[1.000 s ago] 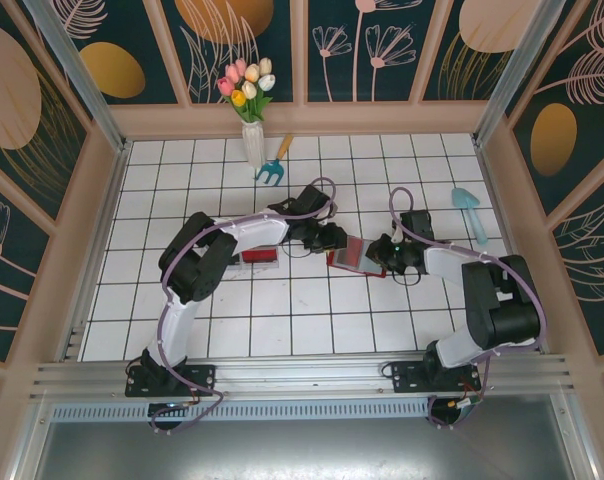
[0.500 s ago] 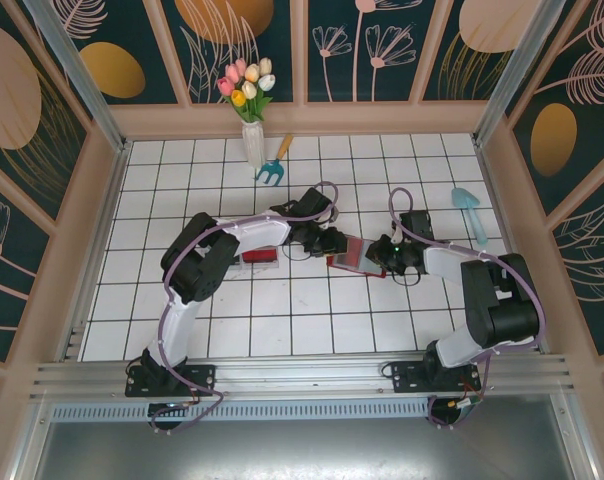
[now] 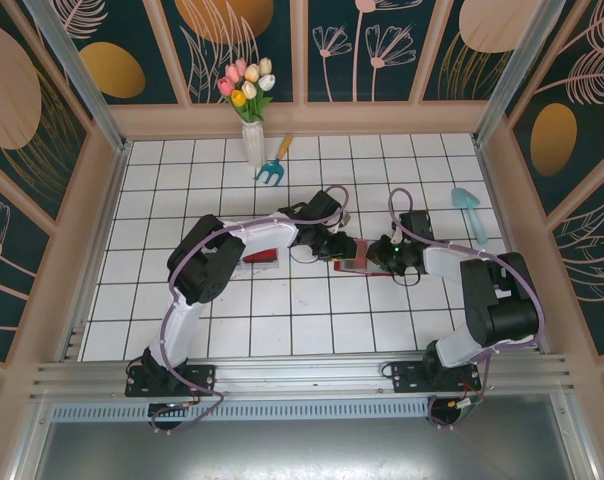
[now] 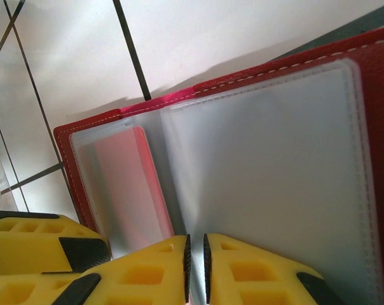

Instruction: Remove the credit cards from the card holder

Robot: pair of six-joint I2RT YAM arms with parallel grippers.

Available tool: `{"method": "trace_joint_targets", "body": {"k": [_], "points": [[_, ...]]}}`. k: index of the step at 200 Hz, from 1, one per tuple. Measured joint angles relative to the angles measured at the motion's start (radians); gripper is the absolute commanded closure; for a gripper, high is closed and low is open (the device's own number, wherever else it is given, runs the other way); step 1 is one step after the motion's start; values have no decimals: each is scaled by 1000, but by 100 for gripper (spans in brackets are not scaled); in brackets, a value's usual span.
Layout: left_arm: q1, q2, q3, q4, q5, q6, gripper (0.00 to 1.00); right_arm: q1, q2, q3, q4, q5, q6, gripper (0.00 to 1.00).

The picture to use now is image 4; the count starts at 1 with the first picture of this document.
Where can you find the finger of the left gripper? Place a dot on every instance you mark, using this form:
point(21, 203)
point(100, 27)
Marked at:
point(20, 290)
point(26, 241)

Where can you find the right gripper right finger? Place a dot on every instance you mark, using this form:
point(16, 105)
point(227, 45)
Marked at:
point(252, 276)

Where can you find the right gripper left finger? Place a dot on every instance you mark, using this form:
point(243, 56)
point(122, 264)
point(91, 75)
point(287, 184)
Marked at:
point(138, 276)

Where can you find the red credit card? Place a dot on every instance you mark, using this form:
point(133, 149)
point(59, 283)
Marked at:
point(128, 178)

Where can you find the red leather card holder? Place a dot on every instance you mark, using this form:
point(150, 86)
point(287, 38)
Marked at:
point(379, 95)

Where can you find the clear acrylic card tray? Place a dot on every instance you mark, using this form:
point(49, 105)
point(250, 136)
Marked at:
point(1, 184)

